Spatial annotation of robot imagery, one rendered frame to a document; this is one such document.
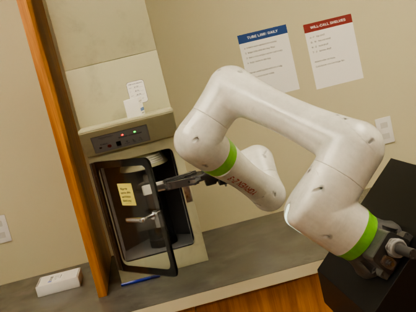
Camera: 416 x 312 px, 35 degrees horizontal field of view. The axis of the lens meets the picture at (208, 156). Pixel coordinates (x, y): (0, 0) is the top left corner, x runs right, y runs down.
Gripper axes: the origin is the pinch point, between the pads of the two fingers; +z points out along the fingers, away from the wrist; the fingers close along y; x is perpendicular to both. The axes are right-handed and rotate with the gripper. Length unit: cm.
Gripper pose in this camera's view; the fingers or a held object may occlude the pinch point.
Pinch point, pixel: (153, 187)
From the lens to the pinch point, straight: 212.8
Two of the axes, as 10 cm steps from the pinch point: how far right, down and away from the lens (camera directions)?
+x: 2.3, 9.6, 1.5
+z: -9.7, 2.4, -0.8
